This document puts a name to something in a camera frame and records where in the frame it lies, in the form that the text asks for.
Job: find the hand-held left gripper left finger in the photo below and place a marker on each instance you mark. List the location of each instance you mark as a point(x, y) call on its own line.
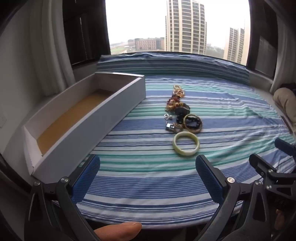
point(85, 176)

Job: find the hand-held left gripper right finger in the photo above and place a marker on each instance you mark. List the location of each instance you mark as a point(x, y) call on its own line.
point(208, 178)

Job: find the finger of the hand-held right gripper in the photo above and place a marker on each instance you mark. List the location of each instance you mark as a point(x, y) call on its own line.
point(283, 144)
point(261, 163)

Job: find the long white cardboard box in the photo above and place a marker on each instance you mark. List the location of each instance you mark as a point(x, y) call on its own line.
point(92, 129)

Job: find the pale green bangle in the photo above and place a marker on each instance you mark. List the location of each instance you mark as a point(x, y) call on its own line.
point(175, 144)

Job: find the person's right hand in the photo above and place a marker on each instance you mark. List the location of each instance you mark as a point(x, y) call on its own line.
point(279, 219)

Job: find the person's beige trouser leg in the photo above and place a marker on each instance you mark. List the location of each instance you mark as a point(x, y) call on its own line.
point(285, 99)

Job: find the blue green striped bed sheet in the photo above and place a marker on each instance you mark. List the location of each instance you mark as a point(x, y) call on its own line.
point(150, 185)

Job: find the gold rimmed black bangle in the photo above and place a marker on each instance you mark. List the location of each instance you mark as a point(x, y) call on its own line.
point(192, 120)

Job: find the white curtain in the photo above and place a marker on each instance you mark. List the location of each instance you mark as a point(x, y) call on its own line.
point(50, 46)
point(286, 53)

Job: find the slim beige tower building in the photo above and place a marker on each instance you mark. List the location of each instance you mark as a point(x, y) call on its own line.
point(234, 44)

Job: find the striped bolster cushion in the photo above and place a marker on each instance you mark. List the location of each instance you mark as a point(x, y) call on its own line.
point(173, 67)

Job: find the low brick building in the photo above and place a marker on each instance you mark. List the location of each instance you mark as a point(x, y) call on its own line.
point(148, 44)

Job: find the tall beige tower building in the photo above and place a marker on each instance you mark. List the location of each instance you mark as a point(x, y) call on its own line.
point(185, 25)

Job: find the large glass window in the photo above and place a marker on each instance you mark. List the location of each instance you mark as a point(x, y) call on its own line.
point(138, 20)

